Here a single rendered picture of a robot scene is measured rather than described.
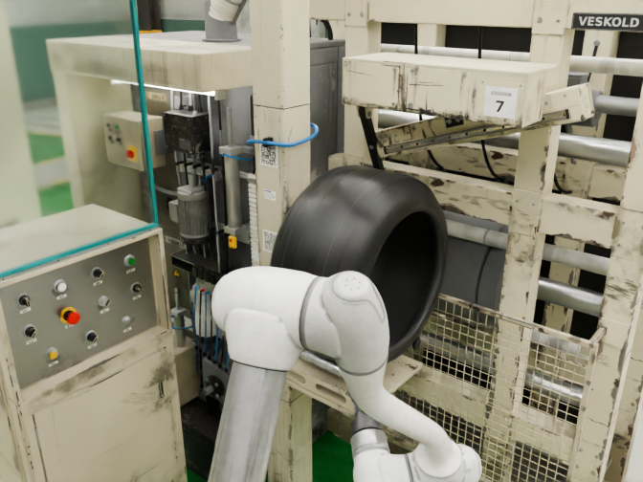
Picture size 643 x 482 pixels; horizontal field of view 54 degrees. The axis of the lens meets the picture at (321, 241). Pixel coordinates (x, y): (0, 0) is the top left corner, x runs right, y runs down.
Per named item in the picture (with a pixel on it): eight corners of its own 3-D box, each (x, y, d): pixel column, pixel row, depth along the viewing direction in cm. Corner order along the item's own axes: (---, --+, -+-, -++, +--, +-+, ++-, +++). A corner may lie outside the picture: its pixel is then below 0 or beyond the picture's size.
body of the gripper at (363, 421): (348, 432, 153) (343, 399, 159) (358, 447, 158) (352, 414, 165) (377, 424, 152) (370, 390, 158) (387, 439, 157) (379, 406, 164)
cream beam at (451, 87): (340, 104, 202) (341, 57, 197) (384, 95, 220) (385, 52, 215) (521, 129, 167) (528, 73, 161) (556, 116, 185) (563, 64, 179)
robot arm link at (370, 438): (359, 470, 155) (355, 448, 159) (394, 460, 153) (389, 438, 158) (348, 454, 148) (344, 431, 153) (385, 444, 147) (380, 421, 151)
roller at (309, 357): (275, 345, 204) (282, 334, 206) (280, 352, 208) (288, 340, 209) (363, 384, 184) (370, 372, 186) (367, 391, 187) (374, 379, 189)
